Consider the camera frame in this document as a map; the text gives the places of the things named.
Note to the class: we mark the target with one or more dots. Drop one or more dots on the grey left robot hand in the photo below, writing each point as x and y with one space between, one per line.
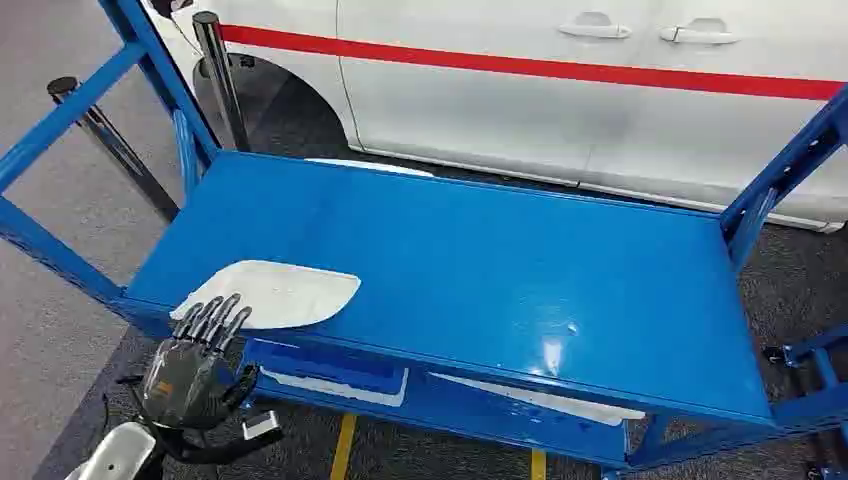
185 378

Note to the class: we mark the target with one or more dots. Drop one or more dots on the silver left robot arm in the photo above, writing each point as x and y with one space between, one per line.
119 454

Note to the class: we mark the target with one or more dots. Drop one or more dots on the white car body panel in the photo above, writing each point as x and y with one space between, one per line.
563 404
285 291

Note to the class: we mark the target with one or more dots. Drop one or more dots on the yellow floor tape strip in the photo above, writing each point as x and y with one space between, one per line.
343 447
538 466

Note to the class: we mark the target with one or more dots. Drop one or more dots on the black car tyre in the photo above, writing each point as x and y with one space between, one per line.
285 112

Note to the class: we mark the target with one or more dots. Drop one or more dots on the blue metal rack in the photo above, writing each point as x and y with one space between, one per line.
464 278

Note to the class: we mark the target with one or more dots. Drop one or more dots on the white car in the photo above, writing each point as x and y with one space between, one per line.
497 119

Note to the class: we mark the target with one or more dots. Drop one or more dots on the red barrier belt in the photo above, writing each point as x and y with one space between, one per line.
530 66

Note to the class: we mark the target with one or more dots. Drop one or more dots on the black caster wheel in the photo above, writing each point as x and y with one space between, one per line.
773 354

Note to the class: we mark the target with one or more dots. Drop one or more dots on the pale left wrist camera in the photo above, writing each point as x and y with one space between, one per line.
260 424

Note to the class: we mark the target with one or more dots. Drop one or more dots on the chrome barrier post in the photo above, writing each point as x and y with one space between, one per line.
222 86
119 149

